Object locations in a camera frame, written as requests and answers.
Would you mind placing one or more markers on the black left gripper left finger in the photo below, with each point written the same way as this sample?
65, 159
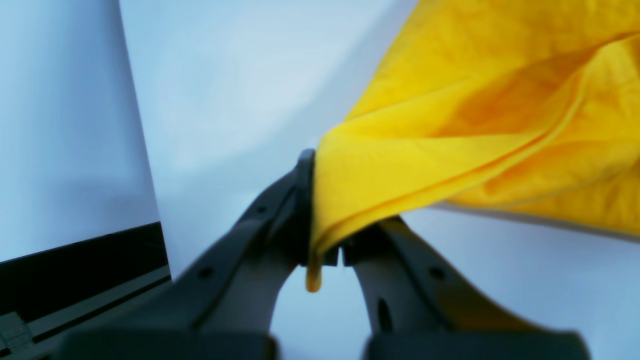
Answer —
222, 307

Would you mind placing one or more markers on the orange yellow t-shirt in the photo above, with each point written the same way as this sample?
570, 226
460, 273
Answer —
526, 106

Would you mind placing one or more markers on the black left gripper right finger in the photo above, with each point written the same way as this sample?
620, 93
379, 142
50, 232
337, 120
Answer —
421, 308

